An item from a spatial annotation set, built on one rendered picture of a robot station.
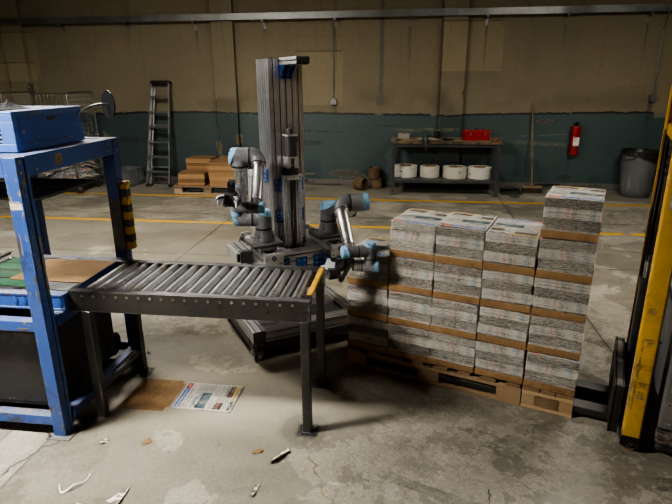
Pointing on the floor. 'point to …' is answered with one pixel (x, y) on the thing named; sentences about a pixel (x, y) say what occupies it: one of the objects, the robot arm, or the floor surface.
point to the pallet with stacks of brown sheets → (204, 174)
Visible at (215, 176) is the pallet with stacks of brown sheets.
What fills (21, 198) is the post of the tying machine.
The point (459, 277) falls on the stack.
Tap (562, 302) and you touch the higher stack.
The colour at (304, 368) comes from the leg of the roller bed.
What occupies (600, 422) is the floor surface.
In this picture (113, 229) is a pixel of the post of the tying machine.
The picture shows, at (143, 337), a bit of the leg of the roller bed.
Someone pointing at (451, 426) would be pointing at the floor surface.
